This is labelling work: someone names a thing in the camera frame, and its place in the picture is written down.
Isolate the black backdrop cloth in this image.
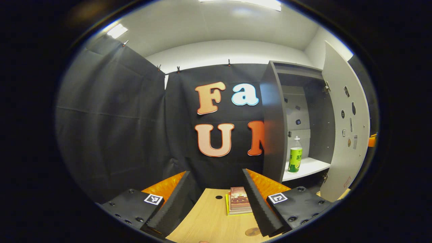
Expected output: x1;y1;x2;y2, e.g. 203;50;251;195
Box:
56;35;379;203

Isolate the dark grey cabinet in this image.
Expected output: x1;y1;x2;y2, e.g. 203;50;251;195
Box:
259;61;336;194

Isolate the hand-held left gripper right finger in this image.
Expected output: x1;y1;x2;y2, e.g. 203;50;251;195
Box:
242;168;334;237

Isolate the ceiling light panel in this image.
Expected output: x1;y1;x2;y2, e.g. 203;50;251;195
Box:
199;0;282;11
107;24;129;39

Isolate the beige cabinet door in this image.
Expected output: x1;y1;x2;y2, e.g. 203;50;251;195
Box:
319;40;371;203

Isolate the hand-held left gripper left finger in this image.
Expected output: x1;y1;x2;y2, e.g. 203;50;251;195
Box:
96;170;194;238

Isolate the green label plastic bottle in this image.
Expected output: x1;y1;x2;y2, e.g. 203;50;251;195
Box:
288;136;303;173

